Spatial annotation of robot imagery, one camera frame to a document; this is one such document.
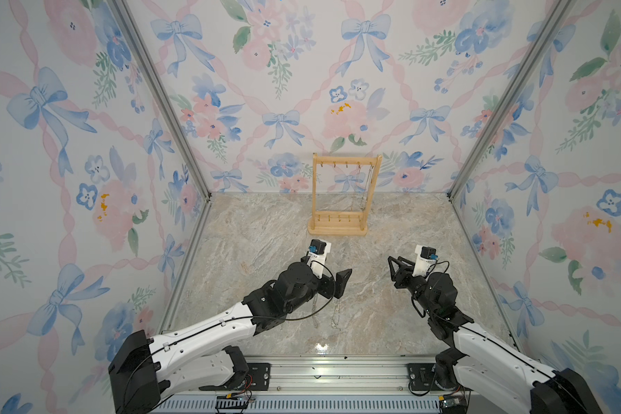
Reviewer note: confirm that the left aluminium corner post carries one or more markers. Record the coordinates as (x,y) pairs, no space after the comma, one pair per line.
(127,24)

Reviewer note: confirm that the wooden jewelry display stand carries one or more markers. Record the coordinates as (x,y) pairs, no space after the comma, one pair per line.
(342,194)

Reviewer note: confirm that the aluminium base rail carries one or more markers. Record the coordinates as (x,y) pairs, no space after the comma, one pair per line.
(330,384)

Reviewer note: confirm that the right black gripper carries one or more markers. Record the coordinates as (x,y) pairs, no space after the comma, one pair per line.
(404,274)

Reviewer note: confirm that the aluminium corner post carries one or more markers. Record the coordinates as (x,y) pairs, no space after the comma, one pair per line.
(531,59)
(127,24)

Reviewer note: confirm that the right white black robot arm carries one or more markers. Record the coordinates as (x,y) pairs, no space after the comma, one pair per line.
(479,361)

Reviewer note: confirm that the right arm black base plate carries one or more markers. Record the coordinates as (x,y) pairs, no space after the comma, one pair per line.
(426,377)

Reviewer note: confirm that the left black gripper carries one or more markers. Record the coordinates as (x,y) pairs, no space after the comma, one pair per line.
(327,290)

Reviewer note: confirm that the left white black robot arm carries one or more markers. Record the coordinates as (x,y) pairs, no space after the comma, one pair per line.
(149,369)

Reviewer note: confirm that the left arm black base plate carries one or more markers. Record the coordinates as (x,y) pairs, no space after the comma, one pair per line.
(257,378)

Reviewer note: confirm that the right aluminium corner post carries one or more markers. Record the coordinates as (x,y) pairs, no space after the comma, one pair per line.
(531,59)

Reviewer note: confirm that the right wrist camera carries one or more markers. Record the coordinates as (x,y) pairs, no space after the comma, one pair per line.
(426,259)

